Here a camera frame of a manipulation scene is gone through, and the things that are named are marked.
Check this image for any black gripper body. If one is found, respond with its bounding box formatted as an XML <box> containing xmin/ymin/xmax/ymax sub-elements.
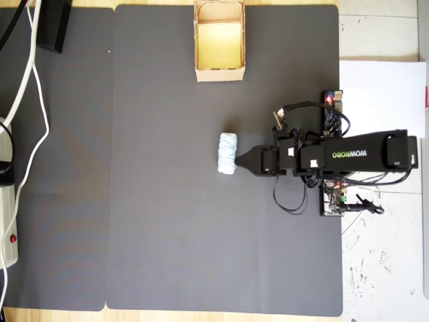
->
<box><xmin>257</xmin><ymin>136</ymin><xmax>296</xmax><ymax>178</ymax></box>

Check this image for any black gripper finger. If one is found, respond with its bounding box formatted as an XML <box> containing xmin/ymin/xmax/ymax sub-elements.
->
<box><xmin>235</xmin><ymin>160</ymin><xmax>260</xmax><ymax>178</ymax></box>
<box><xmin>235</xmin><ymin>146</ymin><xmax>260</xmax><ymax>162</ymax></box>

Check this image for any foam block blue yarn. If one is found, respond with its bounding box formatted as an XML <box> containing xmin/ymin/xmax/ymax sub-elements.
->
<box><xmin>217</xmin><ymin>131</ymin><xmax>239</xmax><ymax>176</ymax></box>

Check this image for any open cardboard box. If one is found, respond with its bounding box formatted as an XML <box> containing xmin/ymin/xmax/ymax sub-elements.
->
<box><xmin>193</xmin><ymin>0</ymin><xmax>247</xmax><ymax>83</ymax></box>

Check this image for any black driver circuit board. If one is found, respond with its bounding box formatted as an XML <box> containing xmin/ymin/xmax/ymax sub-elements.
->
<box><xmin>318</xmin><ymin>179</ymin><xmax>349</xmax><ymax>217</ymax></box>

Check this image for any blue controller circuit board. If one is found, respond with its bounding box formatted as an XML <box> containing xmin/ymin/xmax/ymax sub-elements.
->
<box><xmin>322</xmin><ymin>89</ymin><xmax>345</xmax><ymax>138</ymax></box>

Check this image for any black barrel power connector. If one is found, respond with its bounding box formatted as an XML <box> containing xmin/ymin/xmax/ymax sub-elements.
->
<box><xmin>345</xmin><ymin>197</ymin><xmax>385</xmax><ymax>216</ymax></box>

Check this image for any large dark grey mat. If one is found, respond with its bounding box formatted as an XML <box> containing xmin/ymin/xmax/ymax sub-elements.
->
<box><xmin>105</xmin><ymin>4</ymin><xmax>344</xmax><ymax>318</ymax></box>

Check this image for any white paper sheet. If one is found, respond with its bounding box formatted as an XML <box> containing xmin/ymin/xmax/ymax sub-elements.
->
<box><xmin>338</xmin><ymin>59</ymin><xmax>428</xmax><ymax>141</ymax></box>

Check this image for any small dark grey mat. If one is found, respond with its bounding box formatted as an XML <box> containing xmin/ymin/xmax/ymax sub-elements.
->
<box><xmin>0</xmin><ymin>7</ymin><xmax>115</xmax><ymax>312</ymax></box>

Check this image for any black rectangular stand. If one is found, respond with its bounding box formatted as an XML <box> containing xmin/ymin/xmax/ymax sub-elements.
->
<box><xmin>36</xmin><ymin>0</ymin><xmax>74</xmax><ymax>54</ymax></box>

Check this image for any white power strip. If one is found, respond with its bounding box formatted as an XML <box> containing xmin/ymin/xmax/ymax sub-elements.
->
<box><xmin>0</xmin><ymin>116</ymin><xmax>19</xmax><ymax>268</ymax></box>

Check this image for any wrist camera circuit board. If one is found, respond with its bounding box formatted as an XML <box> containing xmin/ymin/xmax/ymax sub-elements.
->
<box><xmin>271</xmin><ymin>109</ymin><xmax>290</xmax><ymax>132</ymax></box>

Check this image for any thin black servo cable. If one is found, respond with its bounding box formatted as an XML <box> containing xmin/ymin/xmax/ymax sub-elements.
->
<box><xmin>272</xmin><ymin>174</ymin><xmax>308</xmax><ymax>216</ymax></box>

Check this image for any black braided camera cable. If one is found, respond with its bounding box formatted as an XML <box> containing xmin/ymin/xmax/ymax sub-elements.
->
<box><xmin>276</xmin><ymin>100</ymin><xmax>352</xmax><ymax>138</ymax></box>

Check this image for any thin white cable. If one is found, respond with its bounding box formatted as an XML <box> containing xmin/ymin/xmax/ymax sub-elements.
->
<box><xmin>0</xmin><ymin>0</ymin><xmax>50</xmax><ymax>305</ymax></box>

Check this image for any thick white cable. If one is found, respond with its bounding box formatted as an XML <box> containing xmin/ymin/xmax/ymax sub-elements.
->
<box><xmin>0</xmin><ymin>0</ymin><xmax>44</xmax><ymax>125</ymax></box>

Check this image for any black plug with cable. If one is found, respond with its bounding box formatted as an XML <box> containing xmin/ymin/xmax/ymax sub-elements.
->
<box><xmin>0</xmin><ymin>121</ymin><xmax>16</xmax><ymax>185</ymax></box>

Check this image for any thick black cable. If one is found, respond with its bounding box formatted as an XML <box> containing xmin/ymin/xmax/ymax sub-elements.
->
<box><xmin>0</xmin><ymin>0</ymin><xmax>28</xmax><ymax>50</ymax></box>

